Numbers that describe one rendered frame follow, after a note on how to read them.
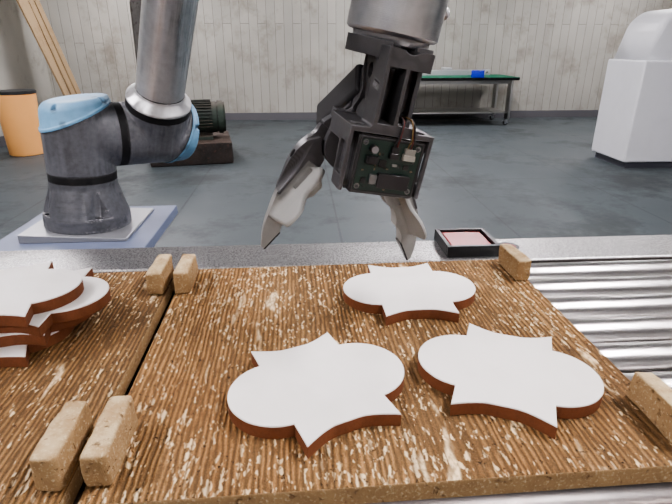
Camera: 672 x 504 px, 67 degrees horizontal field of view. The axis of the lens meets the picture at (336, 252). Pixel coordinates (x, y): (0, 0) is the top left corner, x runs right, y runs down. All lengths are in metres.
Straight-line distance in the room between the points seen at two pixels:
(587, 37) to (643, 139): 4.37
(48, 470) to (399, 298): 0.34
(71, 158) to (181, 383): 0.62
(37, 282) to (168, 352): 0.15
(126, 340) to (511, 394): 0.34
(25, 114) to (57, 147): 5.88
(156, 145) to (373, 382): 0.72
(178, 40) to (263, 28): 8.11
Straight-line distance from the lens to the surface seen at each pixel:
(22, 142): 6.92
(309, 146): 0.45
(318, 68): 9.02
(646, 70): 6.01
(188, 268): 0.59
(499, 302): 0.58
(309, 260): 0.71
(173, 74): 0.96
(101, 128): 0.99
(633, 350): 0.58
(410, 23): 0.41
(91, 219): 1.01
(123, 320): 0.56
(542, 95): 9.98
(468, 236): 0.78
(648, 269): 0.80
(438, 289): 0.56
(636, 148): 6.13
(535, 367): 0.46
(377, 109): 0.40
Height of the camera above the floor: 1.19
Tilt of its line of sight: 22 degrees down
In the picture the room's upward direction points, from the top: straight up
